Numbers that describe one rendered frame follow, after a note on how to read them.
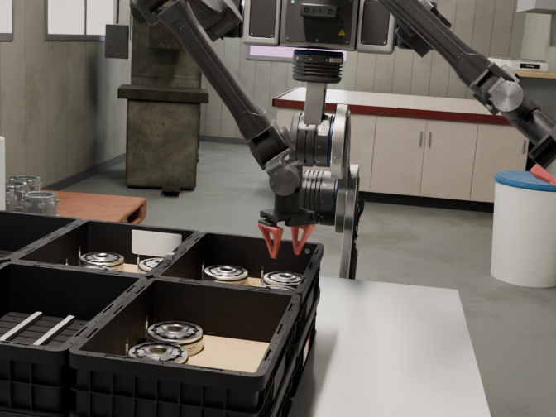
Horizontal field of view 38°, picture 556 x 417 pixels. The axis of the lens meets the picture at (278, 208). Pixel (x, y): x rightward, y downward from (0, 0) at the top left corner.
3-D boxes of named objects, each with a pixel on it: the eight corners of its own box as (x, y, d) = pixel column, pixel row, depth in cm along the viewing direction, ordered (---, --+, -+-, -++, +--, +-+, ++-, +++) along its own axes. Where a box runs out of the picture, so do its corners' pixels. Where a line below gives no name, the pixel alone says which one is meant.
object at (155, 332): (155, 321, 156) (155, 318, 155) (207, 327, 154) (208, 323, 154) (140, 340, 146) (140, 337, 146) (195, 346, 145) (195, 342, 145)
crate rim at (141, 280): (7, 271, 164) (7, 260, 163) (150, 288, 159) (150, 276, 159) (-120, 342, 125) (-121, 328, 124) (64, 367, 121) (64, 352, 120)
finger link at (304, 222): (314, 256, 175) (317, 214, 173) (288, 261, 171) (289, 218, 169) (295, 249, 180) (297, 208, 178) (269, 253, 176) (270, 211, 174)
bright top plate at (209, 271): (207, 266, 194) (207, 263, 194) (249, 269, 194) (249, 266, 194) (201, 278, 184) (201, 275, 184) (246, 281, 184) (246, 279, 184)
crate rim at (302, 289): (202, 240, 198) (202, 230, 197) (323, 252, 193) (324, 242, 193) (150, 288, 159) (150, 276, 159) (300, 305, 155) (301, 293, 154)
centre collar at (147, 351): (146, 347, 142) (146, 342, 142) (174, 348, 142) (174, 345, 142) (141, 357, 137) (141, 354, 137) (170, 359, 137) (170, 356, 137)
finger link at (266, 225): (301, 259, 173) (303, 216, 171) (274, 263, 169) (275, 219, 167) (282, 251, 178) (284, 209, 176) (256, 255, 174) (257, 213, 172)
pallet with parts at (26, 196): (40, 207, 617) (40, 161, 610) (154, 218, 607) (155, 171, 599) (-46, 248, 496) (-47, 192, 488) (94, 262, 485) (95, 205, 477)
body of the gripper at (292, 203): (314, 220, 173) (317, 186, 172) (276, 225, 167) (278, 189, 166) (296, 213, 178) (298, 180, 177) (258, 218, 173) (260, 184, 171)
